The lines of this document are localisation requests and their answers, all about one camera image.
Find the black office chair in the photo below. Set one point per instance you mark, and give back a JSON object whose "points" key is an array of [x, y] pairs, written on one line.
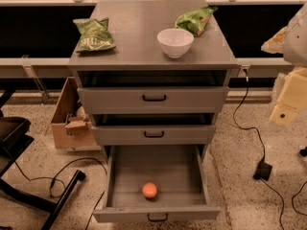
{"points": [[41, 172]]}

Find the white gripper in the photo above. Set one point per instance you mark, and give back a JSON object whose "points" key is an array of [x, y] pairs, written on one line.
{"points": [[296, 43]]}

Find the green chip bag left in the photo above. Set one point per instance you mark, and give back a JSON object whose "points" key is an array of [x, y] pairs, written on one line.
{"points": [[94, 35]]}

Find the metal railing frame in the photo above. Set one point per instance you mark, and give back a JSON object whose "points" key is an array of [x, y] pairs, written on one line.
{"points": [[265, 17]]}

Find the grey drawer cabinet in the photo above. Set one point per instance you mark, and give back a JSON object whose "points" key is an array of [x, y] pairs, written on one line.
{"points": [[138, 61]]}

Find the orange fruit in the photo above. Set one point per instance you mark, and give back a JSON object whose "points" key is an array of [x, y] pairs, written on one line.
{"points": [[149, 190]]}

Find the green chip bag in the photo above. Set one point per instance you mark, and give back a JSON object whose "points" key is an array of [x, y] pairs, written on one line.
{"points": [[94, 35], [195, 21]]}

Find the cardboard box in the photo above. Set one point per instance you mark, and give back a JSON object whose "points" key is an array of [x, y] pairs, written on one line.
{"points": [[70, 124]]}

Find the white ceramic bowl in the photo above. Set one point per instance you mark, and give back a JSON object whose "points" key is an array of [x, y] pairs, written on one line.
{"points": [[175, 42]]}

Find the green chip bag right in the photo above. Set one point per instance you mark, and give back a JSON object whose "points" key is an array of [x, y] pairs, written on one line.
{"points": [[195, 21]]}

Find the grey top drawer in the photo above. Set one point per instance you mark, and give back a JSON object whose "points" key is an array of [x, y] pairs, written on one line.
{"points": [[152, 100]]}

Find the grey open bottom drawer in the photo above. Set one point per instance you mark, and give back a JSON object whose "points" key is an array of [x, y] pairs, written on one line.
{"points": [[177, 173]]}

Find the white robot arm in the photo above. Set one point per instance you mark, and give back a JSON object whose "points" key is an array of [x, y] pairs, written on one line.
{"points": [[291, 42]]}

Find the grey middle drawer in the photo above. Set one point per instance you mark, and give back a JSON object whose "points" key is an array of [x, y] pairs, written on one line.
{"points": [[153, 135]]}

